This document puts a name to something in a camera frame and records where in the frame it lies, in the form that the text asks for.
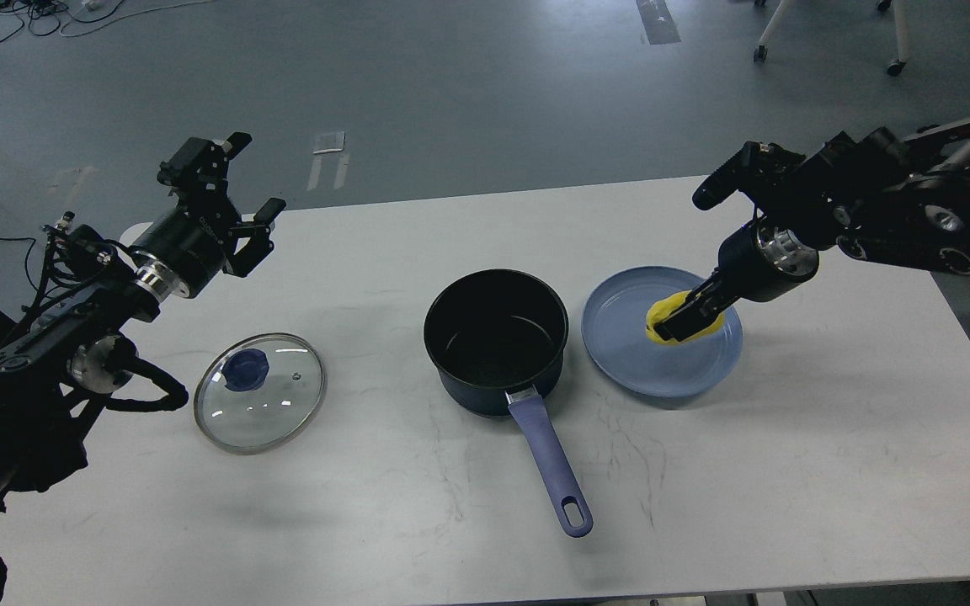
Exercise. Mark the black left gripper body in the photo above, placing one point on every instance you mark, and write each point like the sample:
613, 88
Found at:
192, 245

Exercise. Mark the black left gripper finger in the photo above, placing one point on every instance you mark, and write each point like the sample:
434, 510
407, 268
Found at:
248, 243
197, 174

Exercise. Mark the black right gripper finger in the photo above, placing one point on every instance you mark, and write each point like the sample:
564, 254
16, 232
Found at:
694, 316
663, 305

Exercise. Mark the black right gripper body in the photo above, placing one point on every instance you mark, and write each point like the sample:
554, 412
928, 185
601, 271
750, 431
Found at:
760, 261

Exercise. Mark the yellow potato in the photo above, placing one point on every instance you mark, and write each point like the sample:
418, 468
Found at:
651, 328

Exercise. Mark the glass lid with blue knob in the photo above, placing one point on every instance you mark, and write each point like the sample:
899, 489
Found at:
260, 393

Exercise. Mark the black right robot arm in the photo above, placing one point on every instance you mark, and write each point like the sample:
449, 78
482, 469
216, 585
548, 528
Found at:
882, 199

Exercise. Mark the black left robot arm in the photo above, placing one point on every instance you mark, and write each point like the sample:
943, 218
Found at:
68, 359

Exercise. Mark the blue plate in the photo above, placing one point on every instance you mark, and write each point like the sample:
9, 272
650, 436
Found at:
613, 333

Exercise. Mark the dark blue saucepan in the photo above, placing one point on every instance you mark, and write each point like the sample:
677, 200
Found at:
497, 339

